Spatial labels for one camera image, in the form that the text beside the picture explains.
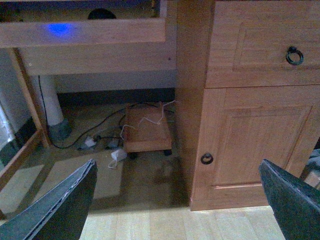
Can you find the lower black ring door handle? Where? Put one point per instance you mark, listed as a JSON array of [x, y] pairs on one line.
[[206, 159]]

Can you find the white plug on floor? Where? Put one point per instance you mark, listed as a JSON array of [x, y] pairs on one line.
[[90, 142]]

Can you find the black computer mouse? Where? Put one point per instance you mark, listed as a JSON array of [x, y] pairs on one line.
[[101, 14]]

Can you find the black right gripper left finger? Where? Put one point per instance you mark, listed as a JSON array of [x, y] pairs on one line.
[[58, 215]]

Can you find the white power adapter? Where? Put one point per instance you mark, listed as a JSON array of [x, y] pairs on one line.
[[117, 156]]

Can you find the wooden pull-out keyboard tray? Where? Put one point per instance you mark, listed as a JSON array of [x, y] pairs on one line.
[[43, 23]]

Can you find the wooden desk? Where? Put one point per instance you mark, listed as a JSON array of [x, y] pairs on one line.
[[237, 96]]

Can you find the upper black ring drawer handle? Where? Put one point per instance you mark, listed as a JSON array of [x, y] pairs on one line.
[[294, 56]]

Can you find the white pipe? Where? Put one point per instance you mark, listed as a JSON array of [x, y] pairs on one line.
[[58, 125]]

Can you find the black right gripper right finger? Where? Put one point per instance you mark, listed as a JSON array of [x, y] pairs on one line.
[[295, 204]]

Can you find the wooden rolling stand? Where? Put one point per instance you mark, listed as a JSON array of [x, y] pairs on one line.
[[146, 129]]

